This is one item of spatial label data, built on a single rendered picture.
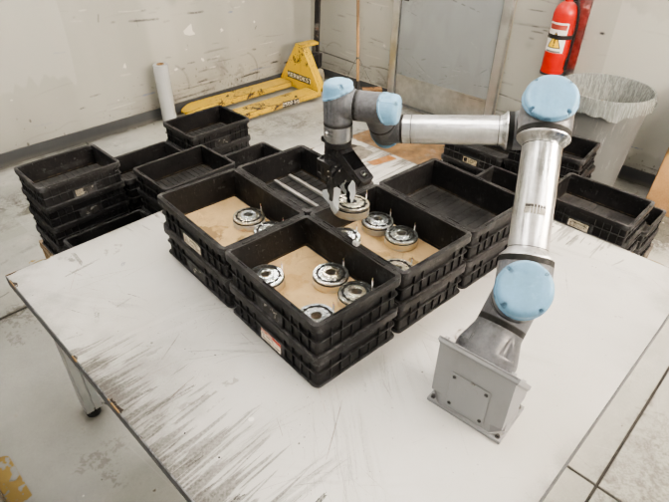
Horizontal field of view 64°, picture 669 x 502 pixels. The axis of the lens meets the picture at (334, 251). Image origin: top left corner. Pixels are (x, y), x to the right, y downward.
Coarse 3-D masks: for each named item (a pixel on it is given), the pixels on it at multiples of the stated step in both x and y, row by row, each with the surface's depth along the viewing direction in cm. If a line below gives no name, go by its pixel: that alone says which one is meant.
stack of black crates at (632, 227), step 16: (576, 176) 257; (560, 192) 259; (576, 192) 261; (592, 192) 255; (608, 192) 250; (624, 192) 245; (560, 208) 240; (576, 208) 234; (592, 208) 253; (608, 208) 253; (624, 208) 248; (640, 208) 243; (576, 224) 237; (592, 224) 233; (608, 224) 227; (624, 224) 222; (640, 224) 236; (608, 240) 231; (624, 240) 228
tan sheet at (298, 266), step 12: (300, 252) 163; (312, 252) 164; (276, 264) 158; (288, 264) 158; (300, 264) 159; (312, 264) 159; (288, 276) 154; (300, 276) 154; (312, 276) 154; (288, 288) 150; (300, 288) 150; (312, 288) 150; (300, 300) 146; (312, 300) 146; (324, 300) 146; (336, 300) 146
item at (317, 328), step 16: (288, 224) 158; (320, 224) 158; (256, 240) 151; (368, 256) 145; (240, 272) 143; (272, 288) 134; (384, 288) 135; (288, 304) 129; (352, 304) 130; (368, 304) 133; (304, 320) 125; (336, 320) 127
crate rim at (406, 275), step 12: (360, 192) 174; (312, 216) 161; (432, 216) 163; (456, 228) 158; (348, 240) 152; (456, 240) 152; (468, 240) 154; (372, 252) 147; (444, 252) 148; (420, 264) 143; (432, 264) 146; (408, 276) 140
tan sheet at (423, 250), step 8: (352, 224) 176; (360, 224) 176; (360, 232) 173; (360, 240) 169; (368, 240) 169; (376, 240) 169; (368, 248) 166; (376, 248) 166; (384, 248) 166; (416, 248) 166; (424, 248) 166; (432, 248) 166; (384, 256) 162; (392, 256) 162; (400, 256) 162; (408, 256) 163; (416, 256) 163; (424, 256) 163
